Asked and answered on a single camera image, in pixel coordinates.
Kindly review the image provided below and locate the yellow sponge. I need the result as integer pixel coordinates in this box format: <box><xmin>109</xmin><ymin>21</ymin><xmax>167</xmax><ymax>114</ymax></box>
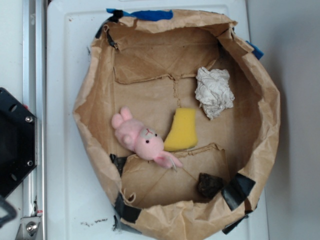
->
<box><xmin>164</xmin><ymin>108</ymin><xmax>198</xmax><ymax>152</ymax></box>

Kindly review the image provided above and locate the dark brown rock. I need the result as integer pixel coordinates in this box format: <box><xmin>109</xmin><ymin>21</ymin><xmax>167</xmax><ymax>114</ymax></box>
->
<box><xmin>197</xmin><ymin>172</ymin><xmax>224</xmax><ymax>199</ymax></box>

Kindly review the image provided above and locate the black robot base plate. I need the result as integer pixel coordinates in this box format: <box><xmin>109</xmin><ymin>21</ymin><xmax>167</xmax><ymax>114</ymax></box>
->
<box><xmin>0</xmin><ymin>87</ymin><xmax>36</xmax><ymax>198</ymax></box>

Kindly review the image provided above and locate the crumpled white paper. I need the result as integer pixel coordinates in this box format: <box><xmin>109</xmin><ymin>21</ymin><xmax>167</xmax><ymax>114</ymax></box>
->
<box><xmin>195</xmin><ymin>67</ymin><xmax>235</xmax><ymax>120</ymax></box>

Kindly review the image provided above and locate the pink plush bunny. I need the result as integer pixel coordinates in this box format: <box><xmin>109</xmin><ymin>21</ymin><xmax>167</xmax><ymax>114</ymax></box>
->
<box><xmin>111</xmin><ymin>106</ymin><xmax>183</xmax><ymax>170</ymax></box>

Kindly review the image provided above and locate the brown paper bag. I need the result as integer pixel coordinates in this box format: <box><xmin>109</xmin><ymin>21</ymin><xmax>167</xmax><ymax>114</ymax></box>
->
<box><xmin>73</xmin><ymin>10</ymin><xmax>281</xmax><ymax>240</ymax></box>

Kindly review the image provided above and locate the aluminium frame rail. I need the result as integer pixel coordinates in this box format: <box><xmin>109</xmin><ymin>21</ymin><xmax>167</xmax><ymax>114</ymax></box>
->
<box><xmin>22</xmin><ymin>0</ymin><xmax>48</xmax><ymax>240</ymax></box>

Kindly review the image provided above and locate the metal corner bracket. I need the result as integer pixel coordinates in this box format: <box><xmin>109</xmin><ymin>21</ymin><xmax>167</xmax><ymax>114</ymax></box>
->
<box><xmin>15</xmin><ymin>216</ymin><xmax>41</xmax><ymax>240</ymax></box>

